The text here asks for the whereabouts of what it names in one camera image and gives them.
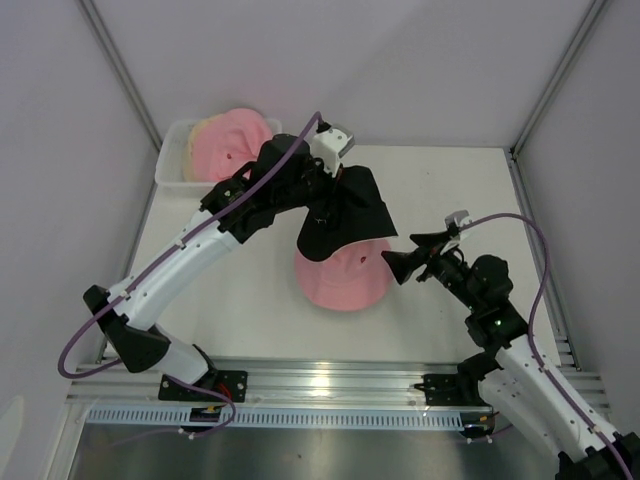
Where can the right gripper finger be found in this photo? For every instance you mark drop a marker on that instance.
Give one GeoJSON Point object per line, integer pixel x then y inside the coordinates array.
{"type": "Point", "coordinates": [404, 264]}
{"type": "Point", "coordinates": [434, 240]}

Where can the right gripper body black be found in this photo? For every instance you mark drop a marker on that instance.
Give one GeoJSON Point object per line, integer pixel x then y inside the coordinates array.
{"type": "Point", "coordinates": [448, 270]}

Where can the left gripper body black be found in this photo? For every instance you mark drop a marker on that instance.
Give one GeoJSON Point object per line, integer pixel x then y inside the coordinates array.
{"type": "Point", "coordinates": [318, 186]}

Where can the black bucket hat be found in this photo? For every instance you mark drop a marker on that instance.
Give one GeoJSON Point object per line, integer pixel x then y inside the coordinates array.
{"type": "Point", "coordinates": [354, 212]}

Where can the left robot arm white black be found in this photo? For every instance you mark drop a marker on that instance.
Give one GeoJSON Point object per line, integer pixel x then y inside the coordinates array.
{"type": "Point", "coordinates": [289, 173]}

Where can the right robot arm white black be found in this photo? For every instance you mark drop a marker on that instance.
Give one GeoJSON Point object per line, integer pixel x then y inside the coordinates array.
{"type": "Point", "coordinates": [511, 374]}

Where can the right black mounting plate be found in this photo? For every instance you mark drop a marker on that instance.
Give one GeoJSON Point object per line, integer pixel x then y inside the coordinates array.
{"type": "Point", "coordinates": [449, 390]}

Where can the black mounting plate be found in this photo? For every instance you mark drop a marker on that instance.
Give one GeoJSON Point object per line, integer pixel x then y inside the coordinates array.
{"type": "Point", "coordinates": [232, 384]}
{"type": "Point", "coordinates": [449, 390]}

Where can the cream bucket hat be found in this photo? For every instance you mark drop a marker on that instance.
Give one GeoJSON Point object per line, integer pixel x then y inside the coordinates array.
{"type": "Point", "coordinates": [189, 171]}

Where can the white plastic basket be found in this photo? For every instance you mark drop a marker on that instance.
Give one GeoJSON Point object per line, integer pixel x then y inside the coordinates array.
{"type": "Point", "coordinates": [169, 165]}

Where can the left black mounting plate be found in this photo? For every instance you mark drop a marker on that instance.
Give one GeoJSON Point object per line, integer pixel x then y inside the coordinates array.
{"type": "Point", "coordinates": [232, 384]}

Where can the right corner aluminium profile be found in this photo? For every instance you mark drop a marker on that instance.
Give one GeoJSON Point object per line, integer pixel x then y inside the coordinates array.
{"type": "Point", "coordinates": [568, 60]}

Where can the corner aluminium profile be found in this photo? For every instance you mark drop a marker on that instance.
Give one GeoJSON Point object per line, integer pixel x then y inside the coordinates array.
{"type": "Point", "coordinates": [568, 60]}
{"type": "Point", "coordinates": [114, 59]}

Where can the left corner aluminium profile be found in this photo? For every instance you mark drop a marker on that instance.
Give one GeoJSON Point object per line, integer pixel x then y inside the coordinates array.
{"type": "Point", "coordinates": [114, 59]}

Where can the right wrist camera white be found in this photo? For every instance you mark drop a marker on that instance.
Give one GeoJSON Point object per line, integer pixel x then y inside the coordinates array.
{"type": "Point", "coordinates": [456, 223]}

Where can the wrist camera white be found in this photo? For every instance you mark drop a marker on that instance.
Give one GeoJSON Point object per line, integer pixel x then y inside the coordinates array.
{"type": "Point", "coordinates": [330, 144]}
{"type": "Point", "coordinates": [456, 223]}

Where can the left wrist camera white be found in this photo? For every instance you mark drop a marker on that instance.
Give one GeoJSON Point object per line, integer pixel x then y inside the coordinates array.
{"type": "Point", "coordinates": [330, 144]}

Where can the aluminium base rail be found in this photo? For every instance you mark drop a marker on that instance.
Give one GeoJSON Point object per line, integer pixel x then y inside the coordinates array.
{"type": "Point", "coordinates": [283, 384]}

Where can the white slotted cable duct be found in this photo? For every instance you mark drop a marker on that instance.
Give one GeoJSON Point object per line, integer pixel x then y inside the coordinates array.
{"type": "Point", "coordinates": [262, 417]}

